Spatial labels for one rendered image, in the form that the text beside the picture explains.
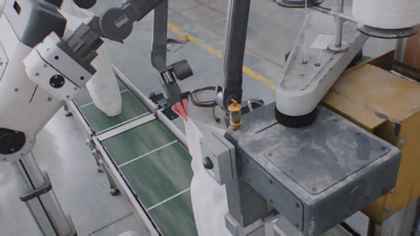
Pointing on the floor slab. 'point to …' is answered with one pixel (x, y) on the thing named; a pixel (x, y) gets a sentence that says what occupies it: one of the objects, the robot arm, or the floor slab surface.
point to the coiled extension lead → (205, 101)
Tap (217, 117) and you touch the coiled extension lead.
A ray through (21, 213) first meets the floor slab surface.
